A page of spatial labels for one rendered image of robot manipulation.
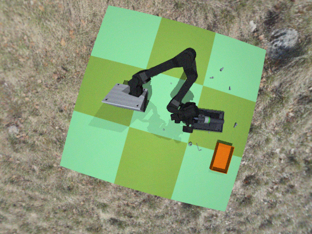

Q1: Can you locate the orange open-top tray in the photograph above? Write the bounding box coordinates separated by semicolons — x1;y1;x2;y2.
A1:
209;142;235;174

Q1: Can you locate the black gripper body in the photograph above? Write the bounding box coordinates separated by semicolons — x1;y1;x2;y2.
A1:
183;102;196;133

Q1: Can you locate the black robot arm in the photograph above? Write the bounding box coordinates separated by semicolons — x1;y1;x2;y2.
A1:
128;47;199;123

